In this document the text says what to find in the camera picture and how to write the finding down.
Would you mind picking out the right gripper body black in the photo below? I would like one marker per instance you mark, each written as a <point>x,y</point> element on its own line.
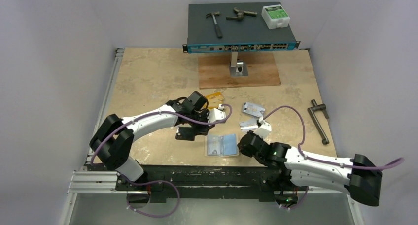
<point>245,144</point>

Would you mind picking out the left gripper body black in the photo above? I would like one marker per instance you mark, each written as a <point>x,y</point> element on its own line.
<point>201,117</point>

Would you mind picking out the black VIP card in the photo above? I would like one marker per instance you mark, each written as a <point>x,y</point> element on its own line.
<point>183,135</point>

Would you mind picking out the single silver VIP card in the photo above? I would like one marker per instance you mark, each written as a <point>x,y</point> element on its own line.
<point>213,145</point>

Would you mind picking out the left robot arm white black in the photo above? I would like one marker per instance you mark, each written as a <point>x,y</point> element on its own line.
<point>113,139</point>

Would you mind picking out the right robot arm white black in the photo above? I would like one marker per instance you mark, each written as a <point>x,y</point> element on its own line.
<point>353,176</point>

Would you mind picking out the wooden board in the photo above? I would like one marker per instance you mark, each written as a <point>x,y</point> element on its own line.
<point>213,71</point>

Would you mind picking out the hammer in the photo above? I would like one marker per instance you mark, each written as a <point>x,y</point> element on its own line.
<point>217,28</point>

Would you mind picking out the metal clamp tool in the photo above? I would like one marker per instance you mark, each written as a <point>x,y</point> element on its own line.
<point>240,14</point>

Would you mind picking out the white green box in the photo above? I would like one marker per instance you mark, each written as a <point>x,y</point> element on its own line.
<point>275,16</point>

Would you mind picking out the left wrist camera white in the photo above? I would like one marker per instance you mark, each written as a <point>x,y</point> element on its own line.
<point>217,115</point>

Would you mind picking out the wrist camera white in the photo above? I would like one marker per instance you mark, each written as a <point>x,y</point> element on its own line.
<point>264,128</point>
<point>217,115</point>

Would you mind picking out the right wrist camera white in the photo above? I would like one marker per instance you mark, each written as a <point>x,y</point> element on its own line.
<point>264,128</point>

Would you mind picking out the metal stand post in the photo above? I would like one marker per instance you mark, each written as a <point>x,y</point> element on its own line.
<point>237,68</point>

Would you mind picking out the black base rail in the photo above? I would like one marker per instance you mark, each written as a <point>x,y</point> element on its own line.
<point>219,182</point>

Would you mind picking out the aluminium frame rail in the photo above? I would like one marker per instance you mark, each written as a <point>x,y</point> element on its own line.
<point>145,77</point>

